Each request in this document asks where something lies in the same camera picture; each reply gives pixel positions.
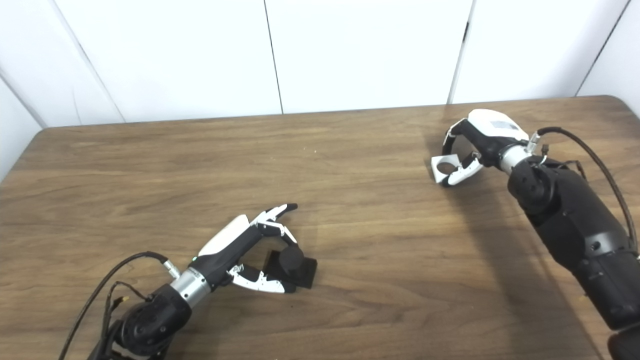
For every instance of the white square piece with hole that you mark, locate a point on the white square piece with hole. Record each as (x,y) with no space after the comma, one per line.
(438,176)

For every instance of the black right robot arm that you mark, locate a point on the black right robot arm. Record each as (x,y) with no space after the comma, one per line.
(570,215)

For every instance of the black peg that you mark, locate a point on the black peg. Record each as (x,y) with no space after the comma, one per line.
(292,262)

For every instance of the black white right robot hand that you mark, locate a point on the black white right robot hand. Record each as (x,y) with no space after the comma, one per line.
(490,132)

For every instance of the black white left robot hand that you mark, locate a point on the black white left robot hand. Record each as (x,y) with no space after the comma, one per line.
(225,250)

